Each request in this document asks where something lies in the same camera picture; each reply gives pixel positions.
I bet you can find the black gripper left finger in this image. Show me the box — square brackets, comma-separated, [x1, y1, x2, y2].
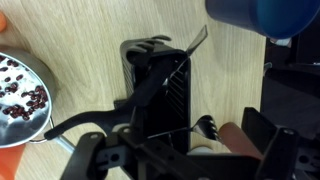
[113, 107, 144, 132]

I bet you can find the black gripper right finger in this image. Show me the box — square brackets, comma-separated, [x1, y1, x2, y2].
[241, 107, 277, 159]

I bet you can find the red-brown sauce squeeze bottle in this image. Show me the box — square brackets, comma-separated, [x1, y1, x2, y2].
[218, 122, 263, 160]

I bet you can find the silver spoon in basket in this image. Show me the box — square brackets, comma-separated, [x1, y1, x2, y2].
[159, 25, 208, 86]

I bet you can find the metal pot with beans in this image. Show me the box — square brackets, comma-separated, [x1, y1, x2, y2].
[0, 45, 56, 148]

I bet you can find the black cutlery basket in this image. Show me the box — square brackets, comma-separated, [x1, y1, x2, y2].
[114, 40, 191, 153]

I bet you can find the silver fork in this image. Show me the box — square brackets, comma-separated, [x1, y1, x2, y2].
[149, 115, 221, 141]

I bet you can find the small orange cup behind pot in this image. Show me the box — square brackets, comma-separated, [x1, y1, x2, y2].
[0, 12, 7, 32]

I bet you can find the black plastic fork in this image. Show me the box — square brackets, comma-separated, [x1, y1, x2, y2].
[128, 35, 171, 53]

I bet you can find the blue plastic cup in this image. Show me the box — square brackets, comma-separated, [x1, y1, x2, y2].
[205, 0, 320, 39]

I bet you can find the orange plastic cup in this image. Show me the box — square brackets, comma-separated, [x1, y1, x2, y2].
[0, 145, 25, 180]

